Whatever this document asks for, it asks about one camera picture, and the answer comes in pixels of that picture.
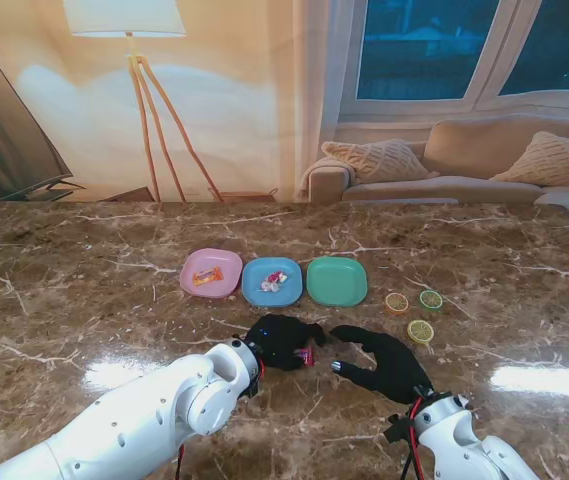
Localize cream throw blanket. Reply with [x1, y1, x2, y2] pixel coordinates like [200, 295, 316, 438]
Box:
[299, 155, 358, 197]

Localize green lime slice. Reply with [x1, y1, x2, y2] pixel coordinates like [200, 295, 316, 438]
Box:
[418, 289, 444, 311]

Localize wooden tripod floor lamp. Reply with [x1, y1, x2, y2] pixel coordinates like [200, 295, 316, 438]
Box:
[63, 0, 225, 204]

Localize red black arm cables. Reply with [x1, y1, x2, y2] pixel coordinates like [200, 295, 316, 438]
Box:
[382, 397, 428, 480]
[175, 355, 267, 480]

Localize red black right arm cables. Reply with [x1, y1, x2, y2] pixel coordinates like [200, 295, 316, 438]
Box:
[382, 397, 428, 480]

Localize blue square plastic dish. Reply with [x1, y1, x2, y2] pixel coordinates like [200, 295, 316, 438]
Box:
[241, 256, 305, 308]

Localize orange citrus slice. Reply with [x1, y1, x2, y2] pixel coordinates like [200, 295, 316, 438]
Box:
[384, 292, 410, 316]

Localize green square plastic dish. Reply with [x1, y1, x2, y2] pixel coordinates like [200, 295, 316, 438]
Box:
[305, 256, 369, 307]

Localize clear small candy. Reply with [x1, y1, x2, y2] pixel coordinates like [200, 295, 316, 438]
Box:
[259, 269, 289, 294]

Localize white framed window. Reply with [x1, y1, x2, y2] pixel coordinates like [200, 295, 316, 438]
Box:
[338, 0, 569, 121]

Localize red black left arm cables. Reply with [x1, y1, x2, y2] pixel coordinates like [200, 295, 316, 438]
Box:
[175, 355, 267, 480]

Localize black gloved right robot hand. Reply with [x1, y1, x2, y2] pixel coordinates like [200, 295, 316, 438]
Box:
[328, 324, 435, 405]

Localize cream knitted cushion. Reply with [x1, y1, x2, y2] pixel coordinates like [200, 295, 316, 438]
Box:
[491, 130, 569, 187]
[321, 138, 438, 184]

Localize orange candy packet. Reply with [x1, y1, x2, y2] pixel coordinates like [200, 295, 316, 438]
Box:
[192, 267, 226, 287]

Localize pink square plastic dish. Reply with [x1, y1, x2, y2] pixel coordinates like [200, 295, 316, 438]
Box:
[179, 248, 244, 300]

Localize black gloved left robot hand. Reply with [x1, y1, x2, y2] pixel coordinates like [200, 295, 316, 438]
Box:
[243, 314, 328, 372]

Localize beige sofa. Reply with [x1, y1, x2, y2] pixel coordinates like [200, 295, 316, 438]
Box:
[301, 115, 569, 231]

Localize yellow lemon slice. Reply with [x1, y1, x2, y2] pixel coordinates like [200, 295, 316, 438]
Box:
[406, 319, 436, 345]

